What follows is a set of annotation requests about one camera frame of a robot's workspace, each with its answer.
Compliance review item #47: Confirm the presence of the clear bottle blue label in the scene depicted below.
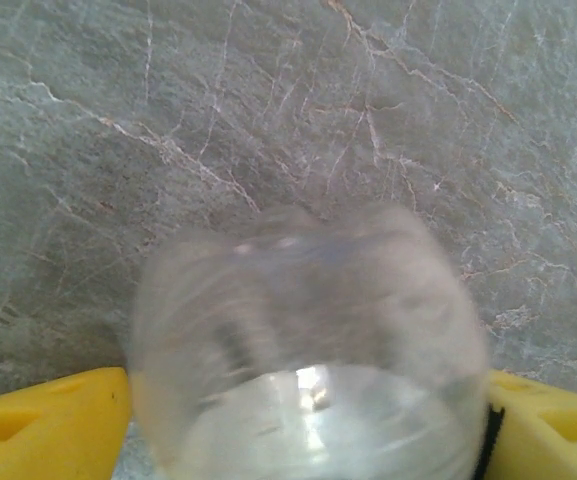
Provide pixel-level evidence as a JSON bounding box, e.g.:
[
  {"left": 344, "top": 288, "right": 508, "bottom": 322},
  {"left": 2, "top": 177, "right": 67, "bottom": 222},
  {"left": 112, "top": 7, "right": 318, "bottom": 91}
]
[{"left": 127, "top": 202, "right": 492, "bottom": 480}]

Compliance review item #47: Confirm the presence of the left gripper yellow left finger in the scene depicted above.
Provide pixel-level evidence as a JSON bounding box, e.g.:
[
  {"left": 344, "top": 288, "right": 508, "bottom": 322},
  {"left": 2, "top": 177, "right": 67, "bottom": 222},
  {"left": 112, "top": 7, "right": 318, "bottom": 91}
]
[{"left": 0, "top": 366, "right": 133, "bottom": 480}]

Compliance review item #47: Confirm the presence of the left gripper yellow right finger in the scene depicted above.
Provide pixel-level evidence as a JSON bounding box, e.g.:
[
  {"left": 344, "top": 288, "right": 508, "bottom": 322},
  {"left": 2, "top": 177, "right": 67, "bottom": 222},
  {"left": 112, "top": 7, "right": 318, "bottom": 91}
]
[{"left": 477, "top": 369, "right": 577, "bottom": 480}]

